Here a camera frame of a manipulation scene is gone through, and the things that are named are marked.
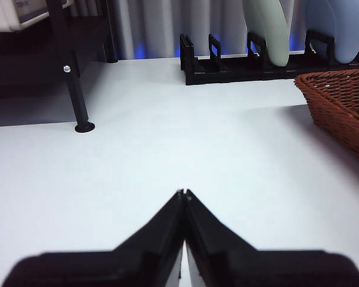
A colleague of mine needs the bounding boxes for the black metal shelf frame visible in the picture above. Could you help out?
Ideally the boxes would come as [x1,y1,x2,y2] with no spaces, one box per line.
[0,0,119,134]

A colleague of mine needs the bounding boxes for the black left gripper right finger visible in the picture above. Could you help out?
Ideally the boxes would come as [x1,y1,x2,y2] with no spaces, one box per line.
[184,188,359,287]

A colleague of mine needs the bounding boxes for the brown wicker basket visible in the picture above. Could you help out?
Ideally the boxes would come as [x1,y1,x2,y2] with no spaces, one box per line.
[294,68,359,167]

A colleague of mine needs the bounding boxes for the grey pleated curtain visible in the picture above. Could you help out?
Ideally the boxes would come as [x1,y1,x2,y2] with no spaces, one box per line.
[68,0,359,59]

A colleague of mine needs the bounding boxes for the blue glowing light strip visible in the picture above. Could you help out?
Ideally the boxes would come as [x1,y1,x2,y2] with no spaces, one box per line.
[133,32,359,59]

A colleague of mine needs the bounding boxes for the light blue plate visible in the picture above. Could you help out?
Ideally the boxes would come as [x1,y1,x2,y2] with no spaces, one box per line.
[304,0,359,64]

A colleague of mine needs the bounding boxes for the black dish rack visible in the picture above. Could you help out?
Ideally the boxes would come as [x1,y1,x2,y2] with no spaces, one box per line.
[179,28,359,86]

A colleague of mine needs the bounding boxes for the white toaster oven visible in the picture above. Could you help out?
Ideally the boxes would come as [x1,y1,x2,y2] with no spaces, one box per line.
[0,0,71,33]

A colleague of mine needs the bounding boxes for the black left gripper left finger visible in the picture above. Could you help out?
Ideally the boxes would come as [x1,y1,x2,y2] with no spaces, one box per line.
[1,190,185,287]

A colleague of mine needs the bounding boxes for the pale green plate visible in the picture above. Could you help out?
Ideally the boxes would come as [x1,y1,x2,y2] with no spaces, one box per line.
[242,0,290,67]

